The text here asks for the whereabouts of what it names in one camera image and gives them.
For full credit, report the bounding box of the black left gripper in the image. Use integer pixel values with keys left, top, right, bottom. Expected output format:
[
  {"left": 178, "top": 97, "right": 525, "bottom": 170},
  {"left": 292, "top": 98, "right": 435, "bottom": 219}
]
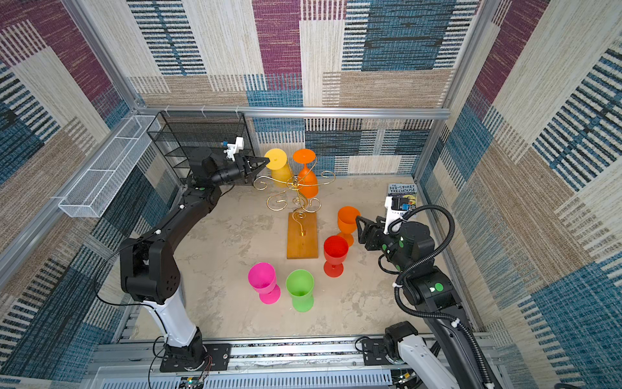
[{"left": 211, "top": 156, "right": 271, "bottom": 191}]

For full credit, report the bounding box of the yellow plastic wine glass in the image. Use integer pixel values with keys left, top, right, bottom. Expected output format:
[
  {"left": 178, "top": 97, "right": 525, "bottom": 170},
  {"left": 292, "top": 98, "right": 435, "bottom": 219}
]
[{"left": 264, "top": 148, "right": 293, "bottom": 188}]

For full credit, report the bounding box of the orange front wine glass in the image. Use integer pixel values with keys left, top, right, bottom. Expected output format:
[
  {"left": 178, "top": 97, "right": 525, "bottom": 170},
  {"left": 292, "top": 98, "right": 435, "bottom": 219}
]
[{"left": 337, "top": 206, "right": 361, "bottom": 246}]

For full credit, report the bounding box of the orange wine glass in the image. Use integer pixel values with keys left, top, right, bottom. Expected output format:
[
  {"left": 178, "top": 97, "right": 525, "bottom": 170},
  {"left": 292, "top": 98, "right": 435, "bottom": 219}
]
[
  {"left": 293, "top": 148, "right": 319, "bottom": 199},
  {"left": 337, "top": 206, "right": 361, "bottom": 246}
]

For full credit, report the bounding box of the red plastic wine glass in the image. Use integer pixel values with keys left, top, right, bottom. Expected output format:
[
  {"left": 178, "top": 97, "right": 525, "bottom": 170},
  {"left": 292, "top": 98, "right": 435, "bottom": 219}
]
[{"left": 323, "top": 235, "right": 349, "bottom": 278}]

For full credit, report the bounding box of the green plastic wine glass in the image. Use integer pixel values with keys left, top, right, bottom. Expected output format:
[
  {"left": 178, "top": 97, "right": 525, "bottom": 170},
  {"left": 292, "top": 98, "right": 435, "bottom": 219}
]
[{"left": 286, "top": 269, "right": 314, "bottom": 313}]

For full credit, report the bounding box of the pink plastic wine glass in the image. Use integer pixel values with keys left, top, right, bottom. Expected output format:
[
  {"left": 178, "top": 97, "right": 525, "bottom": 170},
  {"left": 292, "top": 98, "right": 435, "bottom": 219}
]
[{"left": 247, "top": 263, "right": 281, "bottom": 305}]

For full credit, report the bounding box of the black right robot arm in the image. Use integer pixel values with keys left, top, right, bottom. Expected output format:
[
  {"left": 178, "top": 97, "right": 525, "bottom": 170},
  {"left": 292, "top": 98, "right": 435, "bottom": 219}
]
[{"left": 356, "top": 204, "right": 501, "bottom": 388}]

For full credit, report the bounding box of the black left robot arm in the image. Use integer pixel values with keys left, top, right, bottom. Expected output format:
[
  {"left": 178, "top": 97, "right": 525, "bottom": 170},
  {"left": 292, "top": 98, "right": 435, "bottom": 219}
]
[{"left": 120, "top": 148, "right": 269, "bottom": 372}]

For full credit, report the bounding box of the orange back wine glass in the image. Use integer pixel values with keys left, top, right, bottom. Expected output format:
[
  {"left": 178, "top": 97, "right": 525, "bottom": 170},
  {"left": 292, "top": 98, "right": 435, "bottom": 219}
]
[{"left": 293, "top": 148, "right": 319, "bottom": 199}]

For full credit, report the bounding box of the colourful story book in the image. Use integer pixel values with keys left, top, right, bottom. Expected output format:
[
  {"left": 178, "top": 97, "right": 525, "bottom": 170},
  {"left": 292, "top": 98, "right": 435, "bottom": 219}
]
[{"left": 386, "top": 183, "right": 418, "bottom": 211}]

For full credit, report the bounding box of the black mesh shelf unit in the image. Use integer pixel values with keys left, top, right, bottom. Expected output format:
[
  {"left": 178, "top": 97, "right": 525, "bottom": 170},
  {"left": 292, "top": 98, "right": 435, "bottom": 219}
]
[{"left": 147, "top": 111, "right": 259, "bottom": 183}]

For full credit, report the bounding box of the gold wire glass rack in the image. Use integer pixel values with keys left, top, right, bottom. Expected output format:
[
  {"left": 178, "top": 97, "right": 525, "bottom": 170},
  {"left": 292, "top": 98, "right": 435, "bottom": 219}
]
[{"left": 253, "top": 154, "right": 335, "bottom": 259}]

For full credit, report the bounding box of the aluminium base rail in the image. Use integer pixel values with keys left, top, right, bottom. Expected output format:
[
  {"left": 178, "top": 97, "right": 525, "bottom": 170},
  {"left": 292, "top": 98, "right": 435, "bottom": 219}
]
[{"left": 81, "top": 334, "right": 511, "bottom": 388}]

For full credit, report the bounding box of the white wire wall basket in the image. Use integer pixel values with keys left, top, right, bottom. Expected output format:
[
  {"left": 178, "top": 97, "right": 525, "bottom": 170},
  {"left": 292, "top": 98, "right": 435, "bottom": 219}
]
[{"left": 58, "top": 115, "right": 156, "bottom": 218}]

